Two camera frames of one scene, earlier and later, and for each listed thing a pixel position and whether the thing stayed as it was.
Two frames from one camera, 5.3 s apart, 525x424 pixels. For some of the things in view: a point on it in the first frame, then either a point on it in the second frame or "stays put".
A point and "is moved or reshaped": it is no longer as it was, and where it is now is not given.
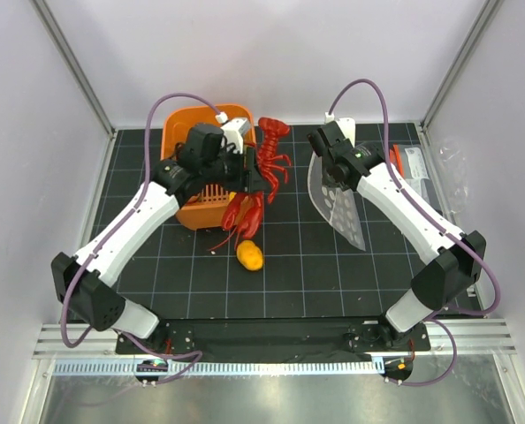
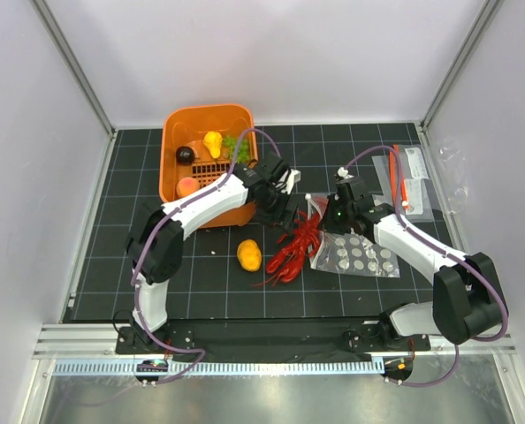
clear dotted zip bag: [336, 205] is moved or reshaped
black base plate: [278, 336] stays put
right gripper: [340, 185] to [328, 223]
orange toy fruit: [249, 255] stays put
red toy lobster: [244, 214] to [300, 243]
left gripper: [240, 183] to [283, 217]
